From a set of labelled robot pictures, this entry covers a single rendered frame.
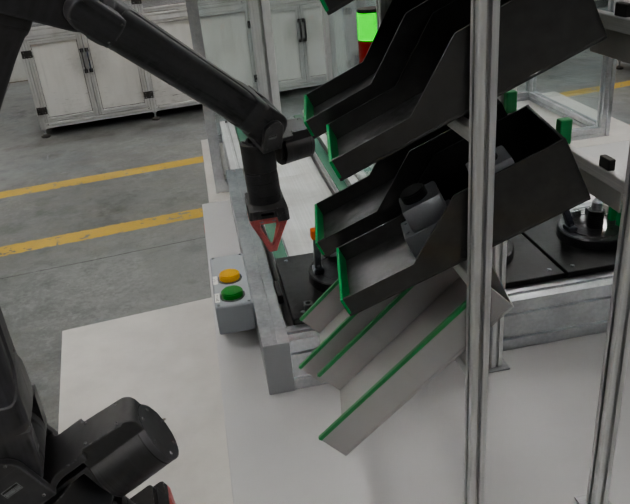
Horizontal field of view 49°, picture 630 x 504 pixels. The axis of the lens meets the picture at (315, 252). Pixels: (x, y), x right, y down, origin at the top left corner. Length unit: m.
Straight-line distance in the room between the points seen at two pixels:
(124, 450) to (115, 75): 5.82
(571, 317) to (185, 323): 0.74
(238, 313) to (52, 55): 5.20
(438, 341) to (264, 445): 0.41
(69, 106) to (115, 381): 5.20
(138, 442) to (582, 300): 0.90
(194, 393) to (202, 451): 0.15
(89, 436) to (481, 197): 0.42
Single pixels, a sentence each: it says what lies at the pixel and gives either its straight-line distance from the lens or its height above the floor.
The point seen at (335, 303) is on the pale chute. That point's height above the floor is 1.04.
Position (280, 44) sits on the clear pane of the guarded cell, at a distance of 2.50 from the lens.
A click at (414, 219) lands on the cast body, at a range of 0.77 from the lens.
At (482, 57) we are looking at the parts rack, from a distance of 0.65.
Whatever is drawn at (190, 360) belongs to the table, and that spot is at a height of 0.86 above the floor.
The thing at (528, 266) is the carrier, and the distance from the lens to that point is 1.33.
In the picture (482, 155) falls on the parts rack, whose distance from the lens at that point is 0.68.
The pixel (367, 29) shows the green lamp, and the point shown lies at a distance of 1.35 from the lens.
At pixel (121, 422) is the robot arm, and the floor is 1.23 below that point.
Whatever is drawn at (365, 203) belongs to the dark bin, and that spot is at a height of 1.22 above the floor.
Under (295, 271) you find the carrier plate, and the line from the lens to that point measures 1.33.
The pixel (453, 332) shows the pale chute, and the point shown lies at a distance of 0.79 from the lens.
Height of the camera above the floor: 1.60
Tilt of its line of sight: 27 degrees down
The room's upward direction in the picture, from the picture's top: 6 degrees counter-clockwise
